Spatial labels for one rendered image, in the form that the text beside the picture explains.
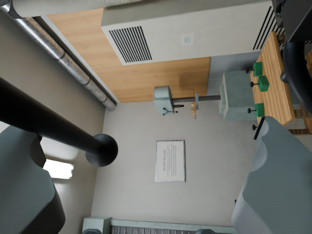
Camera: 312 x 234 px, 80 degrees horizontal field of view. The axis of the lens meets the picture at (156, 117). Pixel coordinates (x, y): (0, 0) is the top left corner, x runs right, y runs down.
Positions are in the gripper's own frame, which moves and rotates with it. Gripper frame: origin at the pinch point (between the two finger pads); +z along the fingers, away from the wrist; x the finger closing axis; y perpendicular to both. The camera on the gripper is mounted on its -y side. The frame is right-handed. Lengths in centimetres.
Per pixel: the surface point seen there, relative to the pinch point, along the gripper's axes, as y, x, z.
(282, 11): -5.2, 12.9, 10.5
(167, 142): 191, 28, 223
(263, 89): 51, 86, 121
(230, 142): 177, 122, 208
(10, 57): 44, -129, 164
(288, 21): -4.4, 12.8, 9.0
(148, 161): 215, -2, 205
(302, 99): 5.9, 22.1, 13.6
